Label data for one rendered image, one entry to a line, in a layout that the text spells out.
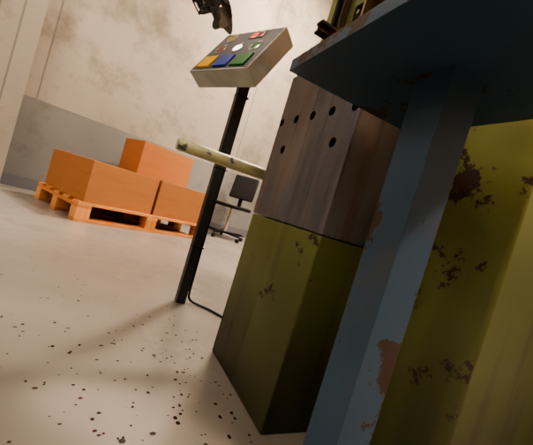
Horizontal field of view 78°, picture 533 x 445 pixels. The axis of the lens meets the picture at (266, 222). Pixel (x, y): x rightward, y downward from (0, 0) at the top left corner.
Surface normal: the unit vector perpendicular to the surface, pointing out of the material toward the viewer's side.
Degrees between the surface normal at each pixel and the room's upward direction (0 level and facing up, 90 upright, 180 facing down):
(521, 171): 90
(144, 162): 90
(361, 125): 90
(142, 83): 90
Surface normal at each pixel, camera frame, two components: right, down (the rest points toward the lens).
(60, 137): 0.61, 0.21
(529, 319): 0.43, 0.16
